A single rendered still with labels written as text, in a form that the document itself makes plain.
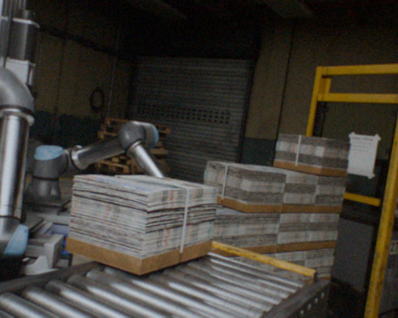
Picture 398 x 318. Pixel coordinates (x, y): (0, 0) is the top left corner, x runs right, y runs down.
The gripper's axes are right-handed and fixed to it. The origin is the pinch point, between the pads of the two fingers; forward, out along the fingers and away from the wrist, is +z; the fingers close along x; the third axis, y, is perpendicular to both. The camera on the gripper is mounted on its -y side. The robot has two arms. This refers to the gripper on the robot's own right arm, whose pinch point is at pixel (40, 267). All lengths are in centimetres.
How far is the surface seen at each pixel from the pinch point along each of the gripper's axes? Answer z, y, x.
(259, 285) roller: 34, 3, -51
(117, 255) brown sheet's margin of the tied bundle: 8.4, 7.2, -19.3
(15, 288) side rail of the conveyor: -19.0, 3.0, -14.1
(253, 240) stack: 133, -9, -9
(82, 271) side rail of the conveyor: 0.8, 3.0, -14.5
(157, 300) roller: 1.9, 2.5, -38.2
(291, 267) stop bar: 55, 4, -54
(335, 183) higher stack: 195, 25, -33
